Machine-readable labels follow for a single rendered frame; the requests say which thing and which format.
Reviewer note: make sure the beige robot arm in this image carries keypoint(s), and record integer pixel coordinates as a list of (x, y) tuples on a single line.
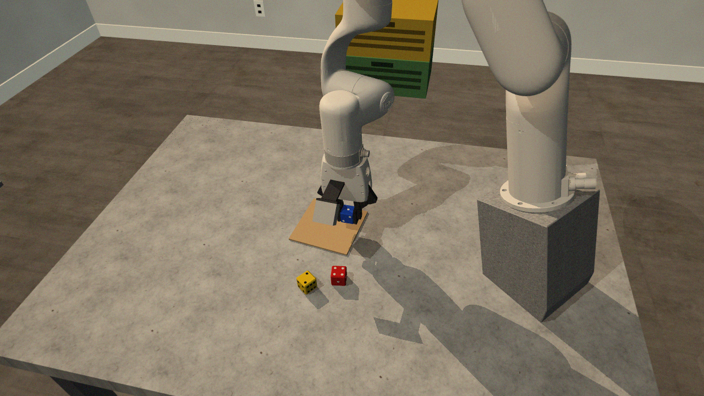
[(528, 50)]

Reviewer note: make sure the red die with white pips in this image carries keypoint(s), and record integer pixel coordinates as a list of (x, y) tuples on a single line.
[(339, 275)]

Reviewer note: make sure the yellow die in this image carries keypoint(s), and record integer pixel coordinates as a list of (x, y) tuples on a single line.
[(306, 282)]

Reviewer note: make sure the tan flat mat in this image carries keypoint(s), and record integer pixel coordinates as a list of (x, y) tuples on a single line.
[(336, 238)]

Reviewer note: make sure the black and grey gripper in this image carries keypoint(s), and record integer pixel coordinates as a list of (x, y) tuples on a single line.
[(357, 188)]

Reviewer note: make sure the dark blue die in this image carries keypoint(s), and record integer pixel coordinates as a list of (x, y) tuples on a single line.
[(346, 214)]

